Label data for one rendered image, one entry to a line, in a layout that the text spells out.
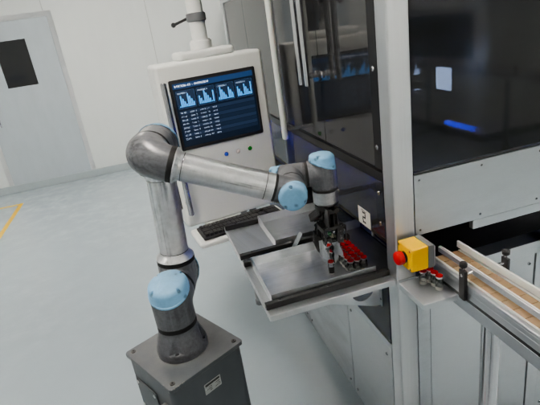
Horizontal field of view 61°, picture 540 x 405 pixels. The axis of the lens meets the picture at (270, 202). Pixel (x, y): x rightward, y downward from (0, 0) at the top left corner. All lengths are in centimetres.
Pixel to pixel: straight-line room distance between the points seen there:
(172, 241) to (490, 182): 96
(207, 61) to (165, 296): 115
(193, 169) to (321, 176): 37
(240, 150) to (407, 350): 116
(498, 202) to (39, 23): 596
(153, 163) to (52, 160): 574
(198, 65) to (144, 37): 456
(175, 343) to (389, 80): 92
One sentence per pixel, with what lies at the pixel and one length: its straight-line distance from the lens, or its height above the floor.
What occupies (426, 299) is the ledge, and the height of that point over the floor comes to 88.
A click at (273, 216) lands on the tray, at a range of 194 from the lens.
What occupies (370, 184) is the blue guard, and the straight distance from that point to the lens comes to 144.
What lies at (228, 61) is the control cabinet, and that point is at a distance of 214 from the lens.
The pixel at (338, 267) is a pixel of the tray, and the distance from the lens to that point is 154.
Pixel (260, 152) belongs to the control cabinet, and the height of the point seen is 108.
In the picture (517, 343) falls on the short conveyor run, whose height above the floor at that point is 87.
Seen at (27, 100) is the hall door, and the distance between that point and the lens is 679.
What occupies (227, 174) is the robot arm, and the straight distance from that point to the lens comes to 117.
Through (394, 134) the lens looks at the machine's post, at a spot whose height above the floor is 133.
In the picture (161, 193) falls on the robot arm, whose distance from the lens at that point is 135.
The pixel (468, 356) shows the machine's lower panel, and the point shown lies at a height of 50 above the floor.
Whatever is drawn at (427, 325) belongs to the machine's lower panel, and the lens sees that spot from 161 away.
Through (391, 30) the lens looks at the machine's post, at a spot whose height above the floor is 159.
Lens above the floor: 166
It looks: 21 degrees down
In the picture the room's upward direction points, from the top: 9 degrees counter-clockwise
